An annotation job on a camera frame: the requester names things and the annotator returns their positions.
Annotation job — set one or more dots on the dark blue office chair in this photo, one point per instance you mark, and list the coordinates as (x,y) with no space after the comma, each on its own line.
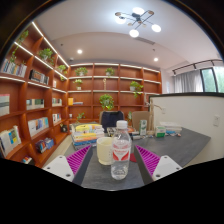
(109,119)

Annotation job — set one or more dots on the stack of colourful books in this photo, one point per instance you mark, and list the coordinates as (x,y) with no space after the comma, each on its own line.
(85,134)

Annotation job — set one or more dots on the potted green plant centre shelf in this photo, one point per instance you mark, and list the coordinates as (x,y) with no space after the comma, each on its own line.
(106,101)

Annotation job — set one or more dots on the cream plastic cup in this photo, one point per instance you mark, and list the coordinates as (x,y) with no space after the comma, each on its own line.
(104,151)

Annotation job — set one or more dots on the wooden mannequin figure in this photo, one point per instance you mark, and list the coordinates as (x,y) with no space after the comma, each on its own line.
(151,107)

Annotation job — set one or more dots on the white storage box on table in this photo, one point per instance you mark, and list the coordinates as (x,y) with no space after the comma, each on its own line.
(171,127)

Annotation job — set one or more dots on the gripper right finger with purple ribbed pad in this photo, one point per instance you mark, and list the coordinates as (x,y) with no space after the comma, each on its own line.
(153,167)

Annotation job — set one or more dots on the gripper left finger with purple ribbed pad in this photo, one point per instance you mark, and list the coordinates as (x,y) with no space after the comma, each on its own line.
(73,167)

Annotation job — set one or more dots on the tan chair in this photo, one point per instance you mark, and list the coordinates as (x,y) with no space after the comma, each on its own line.
(137,116)

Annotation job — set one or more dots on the wooden bookshelf wall unit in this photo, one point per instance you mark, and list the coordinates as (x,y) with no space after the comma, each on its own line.
(39,100)

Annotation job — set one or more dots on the grey window curtain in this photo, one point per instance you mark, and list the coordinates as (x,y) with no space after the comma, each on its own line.
(188,82)

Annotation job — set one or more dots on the green white tissue box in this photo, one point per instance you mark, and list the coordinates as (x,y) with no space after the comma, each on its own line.
(160,131)

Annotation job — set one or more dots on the green white carton box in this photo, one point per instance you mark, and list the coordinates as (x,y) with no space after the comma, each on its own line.
(143,127)

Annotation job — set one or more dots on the ceiling lamp with round bulbs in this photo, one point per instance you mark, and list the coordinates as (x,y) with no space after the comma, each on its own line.
(137,18)

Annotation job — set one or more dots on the clear plastic water bottle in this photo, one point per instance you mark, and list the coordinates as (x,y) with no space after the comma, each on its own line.
(121,149)

